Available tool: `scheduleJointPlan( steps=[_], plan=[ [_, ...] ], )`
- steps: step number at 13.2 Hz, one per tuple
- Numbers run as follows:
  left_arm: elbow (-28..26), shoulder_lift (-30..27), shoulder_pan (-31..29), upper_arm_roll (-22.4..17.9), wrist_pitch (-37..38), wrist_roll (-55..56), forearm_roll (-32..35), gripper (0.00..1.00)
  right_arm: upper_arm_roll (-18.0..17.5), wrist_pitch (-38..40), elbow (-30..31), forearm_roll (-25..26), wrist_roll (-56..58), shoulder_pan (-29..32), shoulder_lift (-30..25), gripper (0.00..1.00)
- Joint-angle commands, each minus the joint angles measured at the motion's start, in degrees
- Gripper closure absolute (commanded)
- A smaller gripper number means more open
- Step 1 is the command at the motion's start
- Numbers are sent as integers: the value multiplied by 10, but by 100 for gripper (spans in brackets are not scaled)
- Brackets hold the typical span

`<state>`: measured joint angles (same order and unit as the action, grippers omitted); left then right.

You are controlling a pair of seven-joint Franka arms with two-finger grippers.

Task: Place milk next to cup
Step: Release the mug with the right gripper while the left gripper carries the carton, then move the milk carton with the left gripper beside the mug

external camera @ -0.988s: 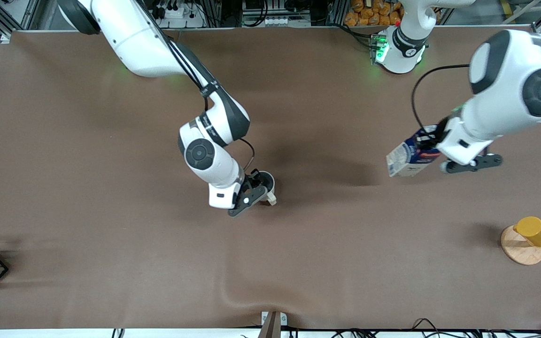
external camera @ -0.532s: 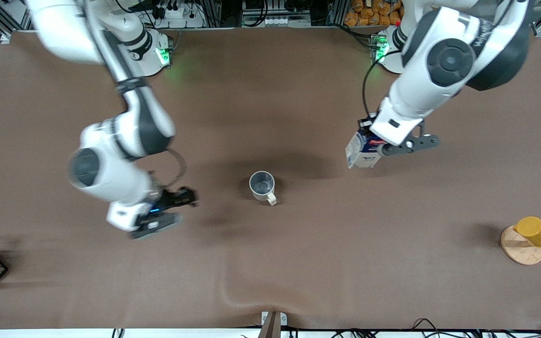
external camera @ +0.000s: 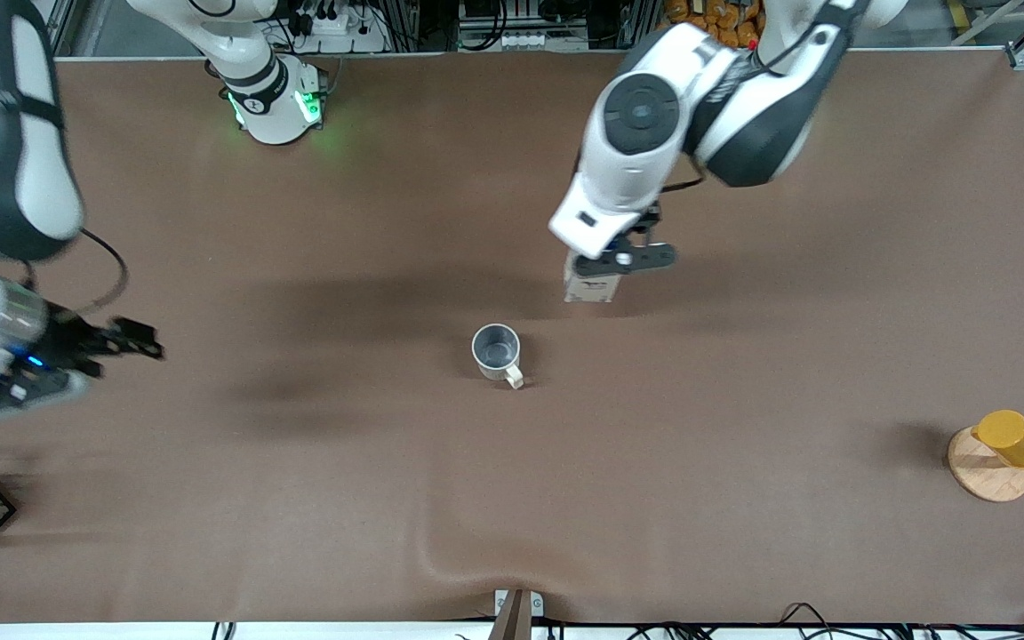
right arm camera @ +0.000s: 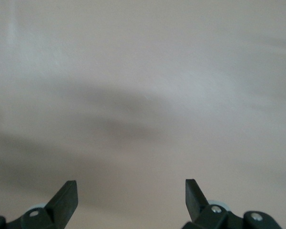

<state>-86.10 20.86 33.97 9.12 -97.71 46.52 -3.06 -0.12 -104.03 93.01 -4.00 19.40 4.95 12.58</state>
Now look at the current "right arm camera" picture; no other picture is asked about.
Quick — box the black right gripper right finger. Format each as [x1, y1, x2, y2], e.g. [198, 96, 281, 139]
[183, 178, 284, 229]

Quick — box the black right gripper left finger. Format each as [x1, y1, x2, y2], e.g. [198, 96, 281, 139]
[0, 180, 79, 229]

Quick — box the brown table mat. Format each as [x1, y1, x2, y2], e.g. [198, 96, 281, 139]
[0, 0, 286, 229]

